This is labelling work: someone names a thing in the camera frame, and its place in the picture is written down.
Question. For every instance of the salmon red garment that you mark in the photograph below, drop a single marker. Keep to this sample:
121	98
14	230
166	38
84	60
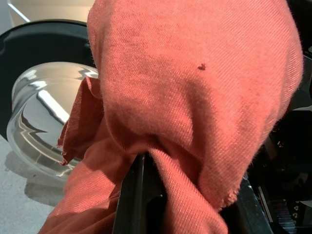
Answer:
182	85

